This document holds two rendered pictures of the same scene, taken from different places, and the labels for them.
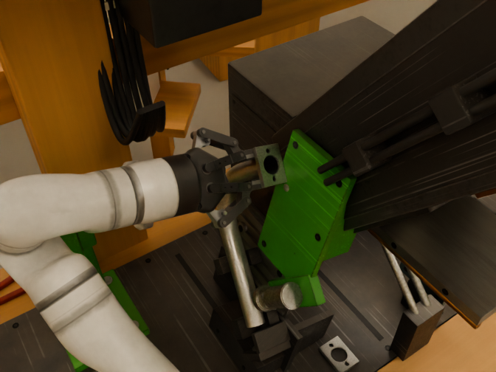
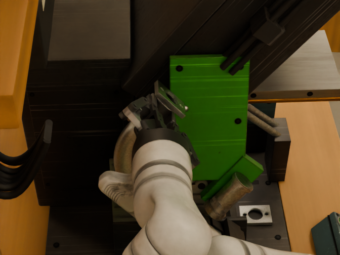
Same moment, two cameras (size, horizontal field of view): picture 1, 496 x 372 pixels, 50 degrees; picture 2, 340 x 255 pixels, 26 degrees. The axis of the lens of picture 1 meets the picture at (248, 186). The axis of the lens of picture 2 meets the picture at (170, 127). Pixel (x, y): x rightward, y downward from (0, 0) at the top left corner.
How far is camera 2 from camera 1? 0.68 m
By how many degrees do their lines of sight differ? 41
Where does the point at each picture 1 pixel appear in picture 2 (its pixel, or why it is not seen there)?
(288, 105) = (114, 52)
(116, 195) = (183, 179)
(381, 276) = not seen: hidden behind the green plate
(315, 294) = (256, 165)
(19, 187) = (178, 212)
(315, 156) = (206, 62)
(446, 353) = (293, 153)
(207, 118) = not seen: outside the picture
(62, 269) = (234, 246)
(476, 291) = (323, 78)
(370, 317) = not seen: hidden behind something
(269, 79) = (66, 47)
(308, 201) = (215, 101)
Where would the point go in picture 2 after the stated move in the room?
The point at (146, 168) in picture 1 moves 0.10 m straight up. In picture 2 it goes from (163, 152) to (163, 89)
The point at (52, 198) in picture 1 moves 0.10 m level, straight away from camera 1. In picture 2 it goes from (187, 206) to (94, 201)
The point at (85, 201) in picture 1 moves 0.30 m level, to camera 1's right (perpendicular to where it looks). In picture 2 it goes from (186, 196) to (297, 51)
